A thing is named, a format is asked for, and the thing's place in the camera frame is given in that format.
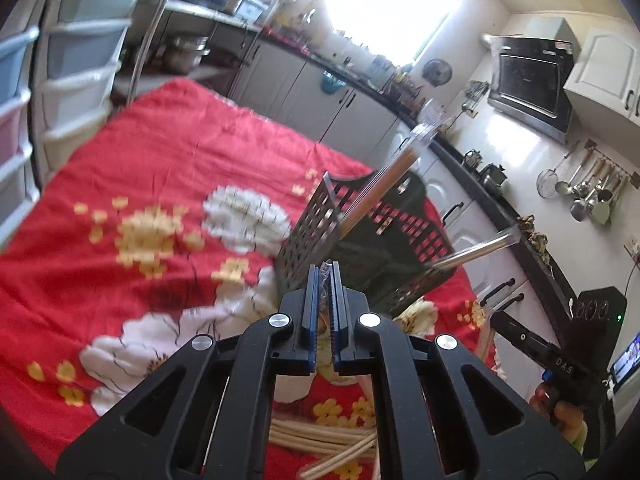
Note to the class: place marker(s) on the pile of wrapped chopsticks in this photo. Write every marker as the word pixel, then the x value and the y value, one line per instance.
pixel 322 425

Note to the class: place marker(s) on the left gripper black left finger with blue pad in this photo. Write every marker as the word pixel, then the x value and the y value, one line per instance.
pixel 205 413

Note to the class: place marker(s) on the right hand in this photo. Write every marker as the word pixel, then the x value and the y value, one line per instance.
pixel 562 413

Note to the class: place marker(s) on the small wall fan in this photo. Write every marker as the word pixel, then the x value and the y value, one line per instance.
pixel 437 72

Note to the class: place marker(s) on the metal shelf rack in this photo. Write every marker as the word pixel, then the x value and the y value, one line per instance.
pixel 156 21

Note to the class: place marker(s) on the black perforated utensil basket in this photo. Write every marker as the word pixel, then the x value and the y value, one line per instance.
pixel 387 255

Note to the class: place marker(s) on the plastic drawer tower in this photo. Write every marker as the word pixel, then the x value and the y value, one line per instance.
pixel 75 64
pixel 19 192

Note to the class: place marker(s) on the black range hood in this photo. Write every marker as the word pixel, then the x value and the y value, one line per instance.
pixel 529 72

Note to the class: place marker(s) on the hanging utensil rack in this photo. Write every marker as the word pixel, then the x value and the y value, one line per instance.
pixel 596 186

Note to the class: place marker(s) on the white upper wall cabinet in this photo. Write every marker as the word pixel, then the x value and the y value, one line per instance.
pixel 603 87

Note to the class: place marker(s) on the steel kettle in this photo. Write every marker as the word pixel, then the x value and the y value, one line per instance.
pixel 492 177

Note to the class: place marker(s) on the stainless steel pot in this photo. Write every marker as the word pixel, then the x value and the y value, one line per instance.
pixel 184 53

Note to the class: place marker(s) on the white lower cabinets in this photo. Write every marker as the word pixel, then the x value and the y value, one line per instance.
pixel 286 89

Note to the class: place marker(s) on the red floral quilt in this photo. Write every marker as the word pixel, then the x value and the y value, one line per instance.
pixel 164 226

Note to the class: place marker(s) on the kitchen window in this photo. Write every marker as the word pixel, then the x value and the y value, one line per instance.
pixel 399 30

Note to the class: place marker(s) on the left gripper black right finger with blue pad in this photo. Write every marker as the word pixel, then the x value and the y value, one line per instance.
pixel 440 412

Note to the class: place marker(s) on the wire mesh strainer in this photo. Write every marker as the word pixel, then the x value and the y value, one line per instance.
pixel 545 182

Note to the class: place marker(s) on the right plastic drawer tower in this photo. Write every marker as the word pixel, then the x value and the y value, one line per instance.
pixel 75 64

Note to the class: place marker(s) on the ginger root pile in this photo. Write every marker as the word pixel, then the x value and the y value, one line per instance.
pixel 538 240

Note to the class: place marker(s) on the smartphone screen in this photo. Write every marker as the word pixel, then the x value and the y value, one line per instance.
pixel 626 364

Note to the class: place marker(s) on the left plastic drawer tower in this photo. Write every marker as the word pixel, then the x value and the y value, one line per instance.
pixel 19 192

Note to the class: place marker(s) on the black countertop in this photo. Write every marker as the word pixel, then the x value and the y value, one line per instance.
pixel 550 285

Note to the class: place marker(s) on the green sleeve forearm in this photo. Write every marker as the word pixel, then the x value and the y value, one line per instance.
pixel 584 439

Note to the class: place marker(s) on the teal hanging bin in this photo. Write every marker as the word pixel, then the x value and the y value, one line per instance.
pixel 330 84

